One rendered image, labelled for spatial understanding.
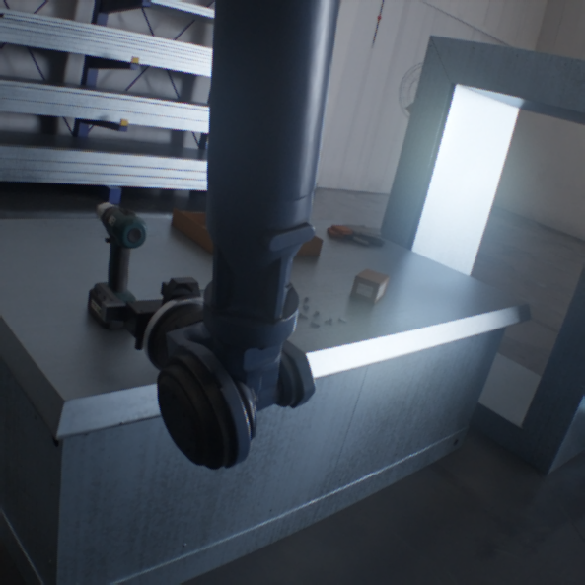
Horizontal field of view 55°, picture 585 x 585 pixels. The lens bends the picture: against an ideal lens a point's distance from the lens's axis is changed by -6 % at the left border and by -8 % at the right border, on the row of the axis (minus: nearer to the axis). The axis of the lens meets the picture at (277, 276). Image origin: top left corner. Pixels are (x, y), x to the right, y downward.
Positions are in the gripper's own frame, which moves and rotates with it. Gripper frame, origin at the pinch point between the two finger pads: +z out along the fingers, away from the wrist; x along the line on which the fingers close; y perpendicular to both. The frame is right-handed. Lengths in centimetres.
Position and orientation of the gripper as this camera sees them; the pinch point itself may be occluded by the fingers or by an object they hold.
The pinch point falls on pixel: (137, 293)
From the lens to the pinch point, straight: 115.0
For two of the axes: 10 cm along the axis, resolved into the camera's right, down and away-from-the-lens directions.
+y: -2.2, 9.3, 3.0
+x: 7.8, -0.3, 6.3
